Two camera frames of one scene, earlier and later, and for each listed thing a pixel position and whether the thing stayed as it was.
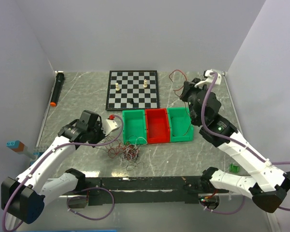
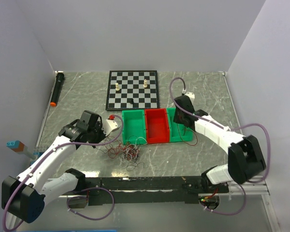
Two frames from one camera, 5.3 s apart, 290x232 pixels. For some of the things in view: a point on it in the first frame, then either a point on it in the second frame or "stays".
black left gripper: x=98 y=125 stays
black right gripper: x=189 y=87 to x=176 y=118
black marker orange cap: x=59 y=79 stays
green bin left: x=134 y=129 stays
